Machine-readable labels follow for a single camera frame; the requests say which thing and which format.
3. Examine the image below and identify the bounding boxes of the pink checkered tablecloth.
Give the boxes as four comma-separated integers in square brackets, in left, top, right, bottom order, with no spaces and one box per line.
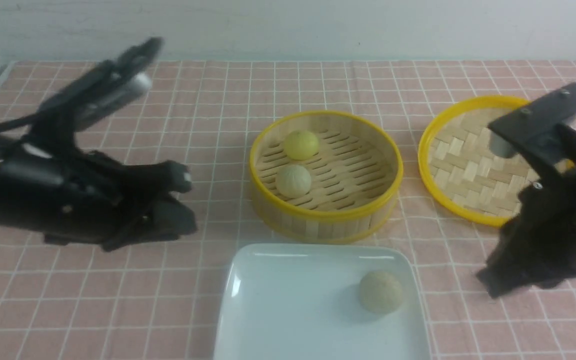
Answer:
[0,60,576,360]

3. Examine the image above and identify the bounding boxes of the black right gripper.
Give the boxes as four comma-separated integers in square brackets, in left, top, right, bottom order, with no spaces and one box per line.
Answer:
[475,125,576,299]

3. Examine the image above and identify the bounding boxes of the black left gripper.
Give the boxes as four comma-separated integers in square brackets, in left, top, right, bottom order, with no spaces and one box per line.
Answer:
[0,136,198,252]

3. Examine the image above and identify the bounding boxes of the pale green steamed bun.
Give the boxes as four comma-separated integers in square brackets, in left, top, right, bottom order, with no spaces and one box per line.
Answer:
[275,164,313,199]

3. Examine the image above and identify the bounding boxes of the beige steamed bun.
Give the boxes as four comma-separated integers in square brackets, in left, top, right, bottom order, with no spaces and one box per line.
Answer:
[358,270,404,316]

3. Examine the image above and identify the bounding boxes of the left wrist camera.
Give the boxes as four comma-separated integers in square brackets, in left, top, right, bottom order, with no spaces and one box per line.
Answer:
[30,36,164,133]

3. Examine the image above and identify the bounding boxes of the woven bamboo steamer lid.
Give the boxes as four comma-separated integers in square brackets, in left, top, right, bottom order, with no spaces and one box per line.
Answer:
[418,95,538,228]

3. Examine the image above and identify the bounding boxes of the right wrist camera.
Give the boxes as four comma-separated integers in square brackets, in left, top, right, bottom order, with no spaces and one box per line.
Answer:
[487,82,576,170]

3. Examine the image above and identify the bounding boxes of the yellow steamed bun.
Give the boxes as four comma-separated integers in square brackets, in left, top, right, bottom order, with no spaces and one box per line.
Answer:
[283,130,320,161]

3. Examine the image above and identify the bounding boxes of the bamboo steamer basket yellow rim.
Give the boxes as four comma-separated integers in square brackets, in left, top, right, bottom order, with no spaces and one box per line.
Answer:
[248,111,403,244]

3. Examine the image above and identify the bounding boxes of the white square plate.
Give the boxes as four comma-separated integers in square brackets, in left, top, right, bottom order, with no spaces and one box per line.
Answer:
[213,243,432,360]

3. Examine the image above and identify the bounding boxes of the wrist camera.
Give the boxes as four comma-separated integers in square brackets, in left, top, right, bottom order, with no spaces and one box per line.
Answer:
[487,82,576,170]
[30,36,164,133]

